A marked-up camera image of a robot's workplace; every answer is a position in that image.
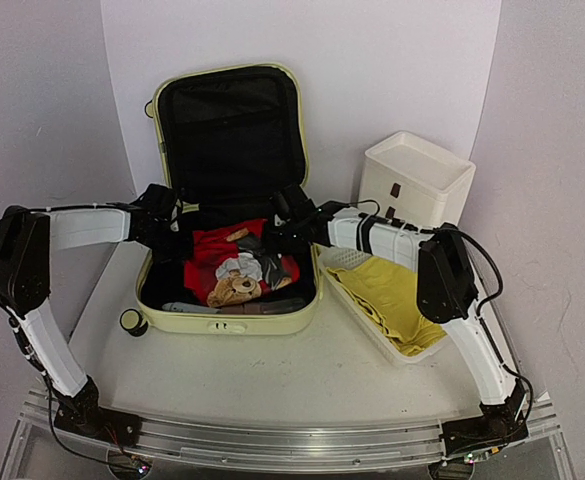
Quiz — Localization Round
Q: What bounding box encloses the yellow garment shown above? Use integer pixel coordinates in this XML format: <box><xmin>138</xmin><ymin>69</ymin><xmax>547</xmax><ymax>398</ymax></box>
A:
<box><xmin>326</xmin><ymin>257</ymin><xmax>446</xmax><ymax>358</ymax></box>

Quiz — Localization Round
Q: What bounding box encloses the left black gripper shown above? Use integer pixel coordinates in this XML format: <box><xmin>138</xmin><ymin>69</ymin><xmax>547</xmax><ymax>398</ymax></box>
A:
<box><xmin>140</xmin><ymin>223</ymin><xmax>195</xmax><ymax>266</ymax></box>

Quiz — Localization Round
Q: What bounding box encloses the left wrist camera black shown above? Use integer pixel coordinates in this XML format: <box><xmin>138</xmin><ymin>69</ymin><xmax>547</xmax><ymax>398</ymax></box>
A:
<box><xmin>132</xmin><ymin>184</ymin><xmax>181</xmax><ymax>232</ymax></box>

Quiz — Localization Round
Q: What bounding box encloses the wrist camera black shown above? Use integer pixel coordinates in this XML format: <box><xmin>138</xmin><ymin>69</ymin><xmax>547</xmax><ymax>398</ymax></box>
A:
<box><xmin>132</xmin><ymin>184</ymin><xmax>181</xmax><ymax>232</ymax></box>
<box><xmin>270</xmin><ymin>184</ymin><xmax>317</xmax><ymax>223</ymax></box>

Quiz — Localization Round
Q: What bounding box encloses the white perforated plastic basket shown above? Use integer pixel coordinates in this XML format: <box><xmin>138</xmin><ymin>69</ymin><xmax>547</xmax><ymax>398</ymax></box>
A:
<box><xmin>318</xmin><ymin>247</ymin><xmax>451</xmax><ymax>366</ymax></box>

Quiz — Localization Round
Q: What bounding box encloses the left base black cable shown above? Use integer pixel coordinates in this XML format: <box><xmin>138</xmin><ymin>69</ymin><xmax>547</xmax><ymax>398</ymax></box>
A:
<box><xmin>46</xmin><ymin>394</ymin><xmax>123</xmax><ymax>469</ymax></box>

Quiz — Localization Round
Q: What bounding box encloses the pale green hard-shell suitcase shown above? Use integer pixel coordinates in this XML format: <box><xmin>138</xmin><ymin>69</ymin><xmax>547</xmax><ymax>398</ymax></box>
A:
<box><xmin>120</xmin><ymin>64</ymin><xmax>322</xmax><ymax>336</ymax></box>

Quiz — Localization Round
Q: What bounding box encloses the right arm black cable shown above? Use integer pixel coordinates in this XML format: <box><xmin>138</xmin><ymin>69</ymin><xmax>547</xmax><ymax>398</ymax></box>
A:
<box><xmin>331</xmin><ymin>199</ymin><xmax>533</xmax><ymax>416</ymax></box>

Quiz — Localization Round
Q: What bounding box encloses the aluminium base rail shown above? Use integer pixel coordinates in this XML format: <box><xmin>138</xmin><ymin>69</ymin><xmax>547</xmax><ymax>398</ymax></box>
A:
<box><xmin>0</xmin><ymin>388</ymin><xmax>574</xmax><ymax>479</ymax></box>

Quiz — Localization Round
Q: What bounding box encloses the white grey tube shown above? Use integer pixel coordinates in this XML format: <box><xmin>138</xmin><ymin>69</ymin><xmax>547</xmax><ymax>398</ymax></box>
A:
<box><xmin>161</xmin><ymin>302</ymin><xmax>222</xmax><ymax>315</ymax></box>

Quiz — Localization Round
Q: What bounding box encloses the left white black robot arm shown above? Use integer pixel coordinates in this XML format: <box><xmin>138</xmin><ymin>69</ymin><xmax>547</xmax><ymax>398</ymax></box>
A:
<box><xmin>0</xmin><ymin>203</ymin><xmax>192</xmax><ymax>447</ymax></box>

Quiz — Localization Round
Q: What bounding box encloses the white three-drawer storage cabinet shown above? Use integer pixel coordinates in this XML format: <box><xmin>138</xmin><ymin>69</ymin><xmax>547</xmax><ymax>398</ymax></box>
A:
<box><xmin>358</xmin><ymin>131</ymin><xmax>476</xmax><ymax>227</ymax></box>

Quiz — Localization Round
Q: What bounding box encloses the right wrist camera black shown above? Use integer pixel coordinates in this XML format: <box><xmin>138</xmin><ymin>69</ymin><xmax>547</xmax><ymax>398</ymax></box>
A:
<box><xmin>270</xmin><ymin>184</ymin><xmax>317</xmax><ymax>223</ymax></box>

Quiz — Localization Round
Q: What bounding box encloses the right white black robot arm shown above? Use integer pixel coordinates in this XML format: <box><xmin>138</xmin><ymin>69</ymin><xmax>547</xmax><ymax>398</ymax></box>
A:
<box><xmin>269</xmin><ymin>193</ymin><xmax>534</xmax><ymax>462</ymax></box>

